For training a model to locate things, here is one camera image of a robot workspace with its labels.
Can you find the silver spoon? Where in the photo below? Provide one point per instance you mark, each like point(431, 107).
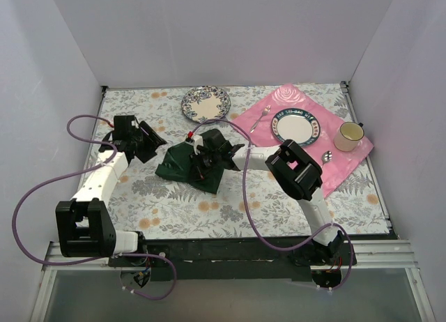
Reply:
point(326, 158)

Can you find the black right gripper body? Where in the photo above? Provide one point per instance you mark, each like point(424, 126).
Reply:
point(204, 160)

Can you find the pink rose placemat cloth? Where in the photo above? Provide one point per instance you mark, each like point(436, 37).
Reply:
point(326, 102)

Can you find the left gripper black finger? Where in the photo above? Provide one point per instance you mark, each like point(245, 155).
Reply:
point(150, 136)
point(145, 150)

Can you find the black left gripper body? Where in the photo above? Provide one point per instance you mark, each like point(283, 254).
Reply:
point(145, 141)

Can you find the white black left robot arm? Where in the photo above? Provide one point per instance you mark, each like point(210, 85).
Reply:
point(84, 226)

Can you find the silver fork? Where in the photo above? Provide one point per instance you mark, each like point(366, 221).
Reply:
point(264, 113)

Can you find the blue floral ceramic plate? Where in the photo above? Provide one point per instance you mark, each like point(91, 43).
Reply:
point(205, 102)

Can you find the aluminium frame rail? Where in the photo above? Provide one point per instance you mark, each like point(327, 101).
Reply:
point(383, 285)

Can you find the dark green cloth napkin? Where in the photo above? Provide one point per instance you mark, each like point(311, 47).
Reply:
point(176, 167)

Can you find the cream enamel mug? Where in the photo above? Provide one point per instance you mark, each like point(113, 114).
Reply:
point(348, 136)

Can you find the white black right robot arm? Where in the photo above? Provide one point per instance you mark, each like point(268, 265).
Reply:
point(297, 173)

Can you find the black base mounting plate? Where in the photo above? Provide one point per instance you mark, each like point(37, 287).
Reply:
point(234, 258)

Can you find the green rimmed white plate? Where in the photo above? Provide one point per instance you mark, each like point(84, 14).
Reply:
point(296, 124)

